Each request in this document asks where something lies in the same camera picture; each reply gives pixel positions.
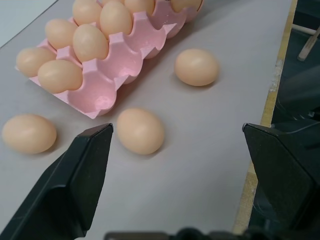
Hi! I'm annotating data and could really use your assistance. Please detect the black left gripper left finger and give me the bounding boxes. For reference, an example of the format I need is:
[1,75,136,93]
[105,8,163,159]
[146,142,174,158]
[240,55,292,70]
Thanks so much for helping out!
[0,122,114,240]

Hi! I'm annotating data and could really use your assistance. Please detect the white stool leg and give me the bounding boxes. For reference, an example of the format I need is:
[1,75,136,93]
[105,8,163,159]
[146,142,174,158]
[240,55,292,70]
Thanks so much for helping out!
[290,23,320,62]

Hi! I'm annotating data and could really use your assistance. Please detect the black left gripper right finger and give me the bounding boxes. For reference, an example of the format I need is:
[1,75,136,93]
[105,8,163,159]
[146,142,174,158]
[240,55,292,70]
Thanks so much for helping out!
[241,122,320,229]

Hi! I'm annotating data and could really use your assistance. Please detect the beige egg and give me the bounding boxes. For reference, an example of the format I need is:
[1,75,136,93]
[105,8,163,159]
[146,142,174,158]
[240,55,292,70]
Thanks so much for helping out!
[37,59,84,95]
[116,107,165,155]
[174,48,221,87]
[16,47,57,78]
[99,1,133,39]
[72,24,110,62]
[1,113,58,154]
[124,0,156,16]
[45,18,78,50]
[72,0,103,26]
[170,0,203,13]

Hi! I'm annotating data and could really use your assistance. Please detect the pink egg tray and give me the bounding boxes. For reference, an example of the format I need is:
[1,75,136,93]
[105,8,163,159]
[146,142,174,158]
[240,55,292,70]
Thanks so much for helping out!
[14,0,205,120]

